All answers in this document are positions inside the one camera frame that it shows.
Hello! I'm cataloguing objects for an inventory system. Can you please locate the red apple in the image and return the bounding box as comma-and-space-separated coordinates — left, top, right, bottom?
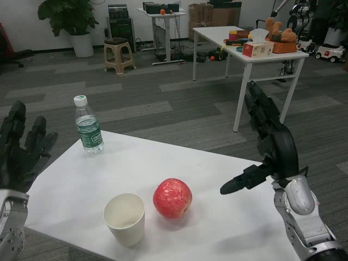
152, 178, 193, 219

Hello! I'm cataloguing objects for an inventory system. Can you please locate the wide black device box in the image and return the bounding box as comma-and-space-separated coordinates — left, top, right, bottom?
142, 2, 161, 14

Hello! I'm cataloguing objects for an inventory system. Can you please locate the open cardboard box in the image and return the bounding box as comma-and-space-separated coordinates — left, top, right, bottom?
188, 2, 214, 41

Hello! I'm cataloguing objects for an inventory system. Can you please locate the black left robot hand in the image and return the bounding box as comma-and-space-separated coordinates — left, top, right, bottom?
0, 100, 59, 194

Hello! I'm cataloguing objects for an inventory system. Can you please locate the large potted plant, white pot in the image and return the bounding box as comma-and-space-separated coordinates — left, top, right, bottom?
37, 0, 100, 58

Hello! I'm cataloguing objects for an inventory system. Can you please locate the white table with metal legs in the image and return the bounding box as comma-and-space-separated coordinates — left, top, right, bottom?
191, 26, 310, 133

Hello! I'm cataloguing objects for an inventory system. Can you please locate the dark potted plant, white pot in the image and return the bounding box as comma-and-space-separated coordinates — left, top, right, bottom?
312, 0, 348, 47

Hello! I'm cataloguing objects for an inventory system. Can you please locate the white standing desk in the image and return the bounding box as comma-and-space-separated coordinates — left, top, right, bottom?
137, 7, 188, 65

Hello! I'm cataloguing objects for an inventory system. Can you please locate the beige plastic stool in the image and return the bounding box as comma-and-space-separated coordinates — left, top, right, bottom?
103, 37, 136, 76

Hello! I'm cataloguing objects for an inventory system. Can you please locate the red panel object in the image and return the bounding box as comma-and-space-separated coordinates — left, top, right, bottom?
0, 23, 14, 54

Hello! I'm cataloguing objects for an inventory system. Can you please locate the large closed cardboard box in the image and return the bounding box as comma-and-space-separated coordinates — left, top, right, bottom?
211, 2, 241, 27

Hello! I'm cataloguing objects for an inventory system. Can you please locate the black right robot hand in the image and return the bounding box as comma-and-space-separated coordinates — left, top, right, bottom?
219, 80, 300, 195

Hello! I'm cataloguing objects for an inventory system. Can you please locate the black bag with yellow strap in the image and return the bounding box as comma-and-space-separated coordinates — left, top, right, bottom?
208, 47, 228, 61

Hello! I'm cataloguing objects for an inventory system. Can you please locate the clear green-label water bottle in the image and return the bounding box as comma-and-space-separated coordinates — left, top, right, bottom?
73, 94, 105, 154

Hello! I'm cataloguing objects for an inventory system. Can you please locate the white paper cup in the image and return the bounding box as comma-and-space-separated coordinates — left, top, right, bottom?
103, 192, 146, 247

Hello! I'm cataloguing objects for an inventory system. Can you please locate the black equipment case stack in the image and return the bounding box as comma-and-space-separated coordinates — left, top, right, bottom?
107, 4, 136, 53

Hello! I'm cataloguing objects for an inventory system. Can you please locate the grey floor fan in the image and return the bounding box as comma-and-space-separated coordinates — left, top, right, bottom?
153, 24, 167, 57

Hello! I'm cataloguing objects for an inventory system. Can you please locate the brown teddy bear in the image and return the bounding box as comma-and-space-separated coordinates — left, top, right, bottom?
265, 17, 297, 44

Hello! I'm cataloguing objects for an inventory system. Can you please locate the white toy car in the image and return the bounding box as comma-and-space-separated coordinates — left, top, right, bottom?
314, 43, 346, 64
296, 39, 316, 52

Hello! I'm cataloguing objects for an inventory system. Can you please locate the red and white tissue box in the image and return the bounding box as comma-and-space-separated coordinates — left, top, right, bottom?
242, 28, 275, 58

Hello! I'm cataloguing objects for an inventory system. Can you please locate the silver black humanoid robot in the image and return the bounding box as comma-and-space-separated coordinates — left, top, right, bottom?
270, 0, 319, 44

